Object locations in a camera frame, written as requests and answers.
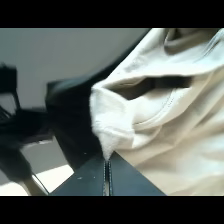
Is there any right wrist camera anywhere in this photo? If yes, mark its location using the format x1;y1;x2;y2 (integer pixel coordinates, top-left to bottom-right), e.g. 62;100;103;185
0;64;22;112

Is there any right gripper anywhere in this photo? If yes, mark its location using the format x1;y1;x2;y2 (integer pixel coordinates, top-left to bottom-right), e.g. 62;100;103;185
0;108;54;183

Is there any cream white shirt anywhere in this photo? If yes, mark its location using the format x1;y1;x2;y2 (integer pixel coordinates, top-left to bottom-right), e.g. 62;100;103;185
89;27;224;197

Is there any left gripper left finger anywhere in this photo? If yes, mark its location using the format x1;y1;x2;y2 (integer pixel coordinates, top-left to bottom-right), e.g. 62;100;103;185
49;153;107;197

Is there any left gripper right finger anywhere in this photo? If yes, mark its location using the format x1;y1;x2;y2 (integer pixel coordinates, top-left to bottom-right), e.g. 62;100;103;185
108;151;167;197

